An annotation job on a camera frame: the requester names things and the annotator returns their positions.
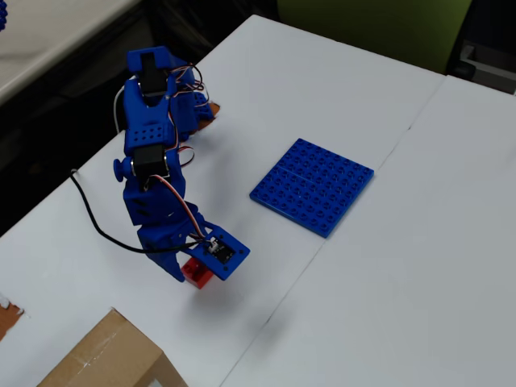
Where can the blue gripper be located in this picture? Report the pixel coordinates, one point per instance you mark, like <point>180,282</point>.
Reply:
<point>158,240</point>

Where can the red 2x2 block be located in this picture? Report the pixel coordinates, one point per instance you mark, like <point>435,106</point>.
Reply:
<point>197,276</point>

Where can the blue 3D-printed robot arm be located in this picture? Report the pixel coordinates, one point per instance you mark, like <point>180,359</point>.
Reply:
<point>149,117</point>

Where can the brown cardboard box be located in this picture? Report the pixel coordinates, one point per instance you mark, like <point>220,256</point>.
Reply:
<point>113,354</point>

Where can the blue 8x8 studded baseplate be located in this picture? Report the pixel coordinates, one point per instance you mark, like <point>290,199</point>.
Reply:
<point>310,189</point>

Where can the white side desk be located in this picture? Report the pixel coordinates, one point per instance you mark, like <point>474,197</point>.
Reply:
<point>48,40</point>

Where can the blue beaded object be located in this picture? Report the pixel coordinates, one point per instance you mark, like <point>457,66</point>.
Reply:
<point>3,14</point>

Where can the grey chair base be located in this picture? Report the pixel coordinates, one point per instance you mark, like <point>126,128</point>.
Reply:
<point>488,64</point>

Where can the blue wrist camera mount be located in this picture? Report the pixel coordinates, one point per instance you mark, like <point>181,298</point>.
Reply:
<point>231,260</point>

